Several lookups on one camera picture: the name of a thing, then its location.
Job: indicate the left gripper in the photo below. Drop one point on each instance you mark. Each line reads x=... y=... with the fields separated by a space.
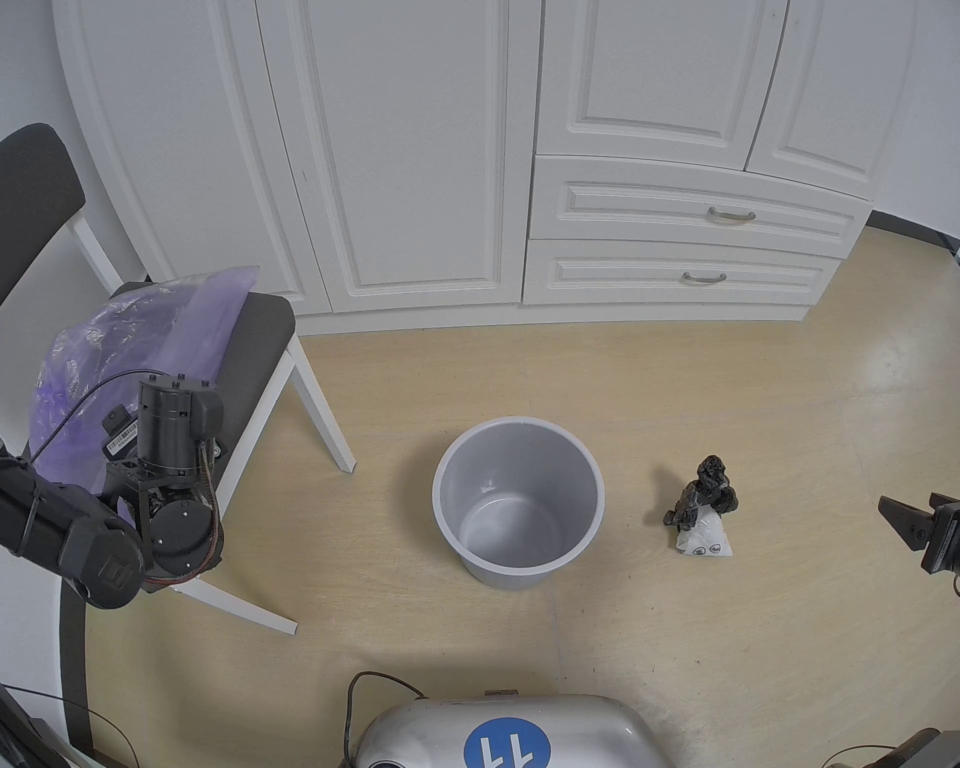
x=121 y=442

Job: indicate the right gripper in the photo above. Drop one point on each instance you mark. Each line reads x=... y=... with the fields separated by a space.
x=946 y=540

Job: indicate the purple plastic bag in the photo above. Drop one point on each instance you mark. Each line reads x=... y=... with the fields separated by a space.
x=135 y=337

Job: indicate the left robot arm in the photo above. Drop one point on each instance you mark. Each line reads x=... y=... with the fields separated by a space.
x=67 y=532

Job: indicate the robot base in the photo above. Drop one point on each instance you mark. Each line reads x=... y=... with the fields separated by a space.
x=510 y=727

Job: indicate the crumpled black plastic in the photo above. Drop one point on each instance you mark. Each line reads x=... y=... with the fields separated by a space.
x=709 y=487

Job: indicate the white trash bin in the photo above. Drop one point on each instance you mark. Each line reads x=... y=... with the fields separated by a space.
x=517 y=480

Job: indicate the grey white chair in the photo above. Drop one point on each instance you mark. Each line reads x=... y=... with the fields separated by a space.
x=262 y=337

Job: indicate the white printed wrapper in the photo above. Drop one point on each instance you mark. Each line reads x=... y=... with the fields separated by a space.
x=709 y=540

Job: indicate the white wardrobe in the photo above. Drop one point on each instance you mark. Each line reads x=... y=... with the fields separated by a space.
x=420 y=150

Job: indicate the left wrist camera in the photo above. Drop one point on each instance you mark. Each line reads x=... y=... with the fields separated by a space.
x=116 y=416

